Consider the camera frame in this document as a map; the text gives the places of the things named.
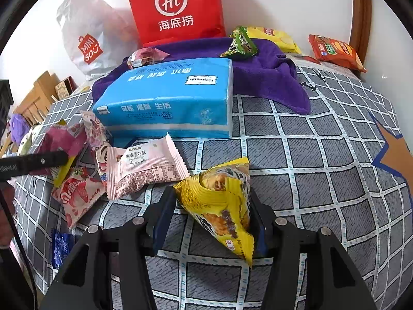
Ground red Haidilao bag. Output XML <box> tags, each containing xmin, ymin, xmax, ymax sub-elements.
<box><xmin>129</xmin><ymin>0</ymin><xmax>225</xmax><ymax>47</ymax></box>

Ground pink snack bag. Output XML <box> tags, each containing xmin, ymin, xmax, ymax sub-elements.
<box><xmin>34</xmin><ymin>122</ymin><xmax>87</xmax><ymax>188</ymax></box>

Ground left hand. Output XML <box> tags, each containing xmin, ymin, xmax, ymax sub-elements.
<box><xmin>0</xmin><ymin>183</ymin><xmax>17</xmax><ymax>249</ymax></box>

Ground brown patterned box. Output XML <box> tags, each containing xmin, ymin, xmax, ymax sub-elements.
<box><xmin>54</xmin><ymin>76</ymin><xmax>77</xmax><ymax>100</ymax></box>

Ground yellow triangular snack packet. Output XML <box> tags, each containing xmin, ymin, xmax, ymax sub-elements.
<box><xmin>174</xmin><ymin>157</ymin><xmax>255</xmax><ymax>266</ymax></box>

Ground silver pink packet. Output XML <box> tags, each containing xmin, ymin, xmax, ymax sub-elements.
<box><xmin>127</xmin><ymin>48</ymin><xmax>169</xmax><ymax>69</ymax></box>

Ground wooden furniture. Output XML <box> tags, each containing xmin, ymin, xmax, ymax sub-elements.
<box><xmin>13</xmin><ymin>71</ymin><xmax>60</xmax><ymax>127</ymax></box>

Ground orange chips bag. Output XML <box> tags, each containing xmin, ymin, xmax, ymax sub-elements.
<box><xmin>308</xmin><ymin>34</ymin><xmax>368</xmax><ymax>73</ymax></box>

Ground dark blue snack packet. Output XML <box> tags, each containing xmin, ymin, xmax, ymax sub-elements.
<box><xmin>51</xmin><ymin>229</ymin><xmax>75</xmax><ymax>269</ymax></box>

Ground yellow chips bag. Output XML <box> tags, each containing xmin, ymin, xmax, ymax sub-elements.
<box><xmin>243</xmin><ymin>26</ymin><xmax>302</xmax><ymax>55</ymax></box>

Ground light pink pastry packet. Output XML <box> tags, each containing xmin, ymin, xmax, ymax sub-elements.
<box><xmin>106</xmin><ymin>134</ymin><xmax>190</xmax><ymax>200</ymax></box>

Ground strawberry print snack packet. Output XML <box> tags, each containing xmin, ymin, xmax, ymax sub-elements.
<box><xmin>52</xmin><ymin>167</ymin><xmax>106</xmax><ymax>230</ymax></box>

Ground white Miniso shopping bag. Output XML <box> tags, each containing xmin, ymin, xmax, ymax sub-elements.
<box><xmin>57</xmin><ymin>0</ymin><xmax>138</xmax><ymax>81</ymax></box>

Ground blue tissue pack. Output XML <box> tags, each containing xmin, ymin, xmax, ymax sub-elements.
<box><xmin>92</xmin><ymin>57</ymin><xmax>233</xmax><ymax>138</ymax></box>

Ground brown wooden door frame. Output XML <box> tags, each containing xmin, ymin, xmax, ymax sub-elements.
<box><xmin>349</xmin><ymin>0</ymin><xmax>372</xmax><ymax>63</ymax></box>

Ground green triangular snack packet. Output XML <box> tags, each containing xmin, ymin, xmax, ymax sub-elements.
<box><xmin>220</xmin><ymin>26</ymin><xmax>258</xmax><ymax>60</ymax></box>

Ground grey checked bed sheet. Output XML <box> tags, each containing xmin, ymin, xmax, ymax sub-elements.
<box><xmin>12</xmin><ymin>66</ymin><xmax>413</xmax><ymax>310</ymax></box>

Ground purple towel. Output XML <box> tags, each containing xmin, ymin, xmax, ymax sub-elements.
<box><xmin>91</xmin><ymin>36</ymin><xmax>312</xmax><ymax>116</ymax></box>

